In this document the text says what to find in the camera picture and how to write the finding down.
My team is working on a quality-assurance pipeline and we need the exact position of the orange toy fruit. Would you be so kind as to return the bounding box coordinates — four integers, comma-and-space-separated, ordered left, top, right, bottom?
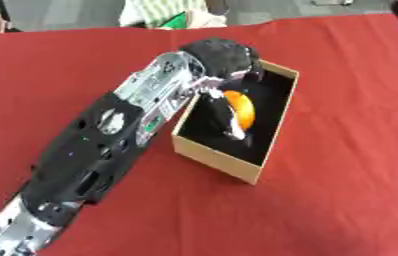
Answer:
221, 89, 257, 132

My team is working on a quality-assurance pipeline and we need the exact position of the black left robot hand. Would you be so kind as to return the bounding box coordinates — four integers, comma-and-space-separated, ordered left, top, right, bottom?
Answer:
178, 37, 266, 141

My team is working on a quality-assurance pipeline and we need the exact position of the tan cardboard box black inside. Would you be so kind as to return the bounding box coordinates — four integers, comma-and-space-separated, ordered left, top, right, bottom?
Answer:
171, 59, 301, 186

